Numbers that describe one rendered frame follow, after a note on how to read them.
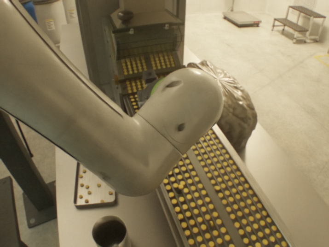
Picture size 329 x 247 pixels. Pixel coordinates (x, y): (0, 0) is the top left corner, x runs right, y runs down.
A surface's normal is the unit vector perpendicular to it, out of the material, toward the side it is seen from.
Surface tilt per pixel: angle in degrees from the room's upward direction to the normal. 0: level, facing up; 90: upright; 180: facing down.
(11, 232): 0
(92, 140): 77
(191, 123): 68
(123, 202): 0
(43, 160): 0
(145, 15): 42
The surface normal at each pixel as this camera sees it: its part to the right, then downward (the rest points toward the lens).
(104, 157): 0.30, 0.51
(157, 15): 0.22, -0.13
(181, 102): -0.14, -0.09
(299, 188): 0.00, -0.75
